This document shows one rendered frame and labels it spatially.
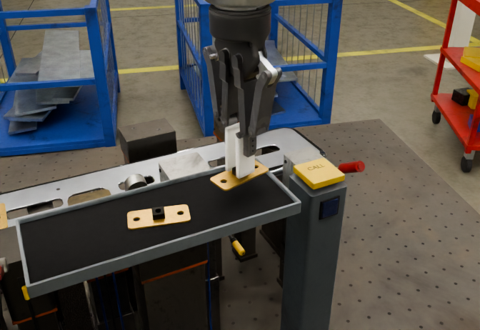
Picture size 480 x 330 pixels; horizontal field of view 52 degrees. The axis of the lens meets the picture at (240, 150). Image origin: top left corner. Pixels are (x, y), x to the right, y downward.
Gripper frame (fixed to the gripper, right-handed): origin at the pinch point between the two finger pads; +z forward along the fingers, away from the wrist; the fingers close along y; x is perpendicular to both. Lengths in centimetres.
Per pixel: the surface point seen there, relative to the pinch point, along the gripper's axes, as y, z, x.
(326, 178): -5.6, 7.4, -12.8
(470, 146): 56, 103, -217
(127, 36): 425, 123, -203
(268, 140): 30, 23, -35
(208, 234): -4.5, 7.4, 9.2
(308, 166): -1.4, 7.4, -13.3
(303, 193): -3.6, 10.0, -10.1
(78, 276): -0.5, 7.6, 25.4
